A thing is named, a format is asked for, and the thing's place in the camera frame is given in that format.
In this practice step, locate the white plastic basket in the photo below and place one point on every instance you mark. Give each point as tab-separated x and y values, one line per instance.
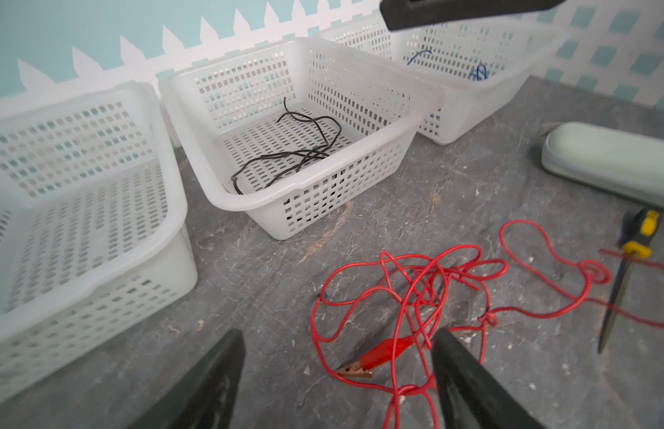
480	64
288	133
92	229

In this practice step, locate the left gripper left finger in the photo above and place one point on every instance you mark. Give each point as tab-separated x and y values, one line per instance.
205	396

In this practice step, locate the mint green zip case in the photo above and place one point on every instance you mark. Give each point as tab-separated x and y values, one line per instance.
623	163

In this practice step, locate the left white plastic basket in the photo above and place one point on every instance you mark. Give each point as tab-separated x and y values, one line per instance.
92	229

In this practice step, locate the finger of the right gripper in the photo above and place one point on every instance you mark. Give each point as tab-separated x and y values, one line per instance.
409	14

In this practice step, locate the yellow black small screwdriver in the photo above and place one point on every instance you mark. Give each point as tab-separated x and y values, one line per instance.
638	233

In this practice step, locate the middle white plastic basket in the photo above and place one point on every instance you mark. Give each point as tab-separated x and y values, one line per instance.
288	133

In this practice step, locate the right white plastic basket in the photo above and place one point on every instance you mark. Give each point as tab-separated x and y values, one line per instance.
480	64

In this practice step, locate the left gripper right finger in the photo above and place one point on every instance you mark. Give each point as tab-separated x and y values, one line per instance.
469	396

